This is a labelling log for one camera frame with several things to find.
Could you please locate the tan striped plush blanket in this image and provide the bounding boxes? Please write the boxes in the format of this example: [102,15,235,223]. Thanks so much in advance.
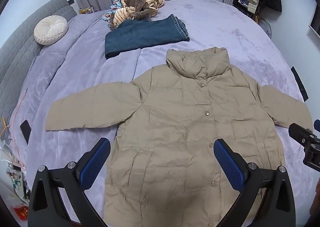
[109,0,168,28]

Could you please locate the round white cushion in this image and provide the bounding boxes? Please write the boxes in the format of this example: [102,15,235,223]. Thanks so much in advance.
[34,15,68,46]

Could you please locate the orange cable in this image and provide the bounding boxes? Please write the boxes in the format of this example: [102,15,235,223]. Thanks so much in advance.
[9,89,30,167]

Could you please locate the beige puffer jacket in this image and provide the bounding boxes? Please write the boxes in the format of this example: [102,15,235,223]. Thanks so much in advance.
[45,47,314,227]

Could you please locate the black phone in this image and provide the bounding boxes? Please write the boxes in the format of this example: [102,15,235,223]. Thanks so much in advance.
[20,120,32,145]

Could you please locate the black strap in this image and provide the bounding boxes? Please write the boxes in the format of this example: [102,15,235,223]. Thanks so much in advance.
[291,66,308,103]

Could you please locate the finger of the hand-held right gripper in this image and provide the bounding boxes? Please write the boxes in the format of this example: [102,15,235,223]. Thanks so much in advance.
[288,123,314,145]

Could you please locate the folded blue jeans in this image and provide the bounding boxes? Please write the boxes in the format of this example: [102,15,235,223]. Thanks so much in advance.
[104,14,190,60]

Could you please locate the white power strip clutter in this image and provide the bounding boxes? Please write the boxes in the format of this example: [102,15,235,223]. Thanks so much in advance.
[4,158,28,201]

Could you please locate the person's right forearm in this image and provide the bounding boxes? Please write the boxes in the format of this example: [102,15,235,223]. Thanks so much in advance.
[309,174,320,223]

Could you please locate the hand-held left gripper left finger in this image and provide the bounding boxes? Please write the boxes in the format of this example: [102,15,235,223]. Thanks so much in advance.
[28,137,111,227]

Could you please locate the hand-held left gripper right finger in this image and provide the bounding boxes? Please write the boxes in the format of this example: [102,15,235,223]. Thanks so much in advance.
[214,138,297,227]

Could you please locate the grey quilted headboard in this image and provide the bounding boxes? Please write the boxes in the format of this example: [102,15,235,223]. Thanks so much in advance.
[0,0,77,120]

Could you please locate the colourful printed cloth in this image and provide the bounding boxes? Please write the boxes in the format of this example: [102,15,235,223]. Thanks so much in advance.
[101,0,124,24]

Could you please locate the red packet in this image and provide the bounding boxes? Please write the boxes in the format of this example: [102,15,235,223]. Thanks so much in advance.
[12,205,29,221]

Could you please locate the lavender fleece bed blanket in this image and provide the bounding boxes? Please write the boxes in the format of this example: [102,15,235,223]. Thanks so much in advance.
[7,0,316,227]

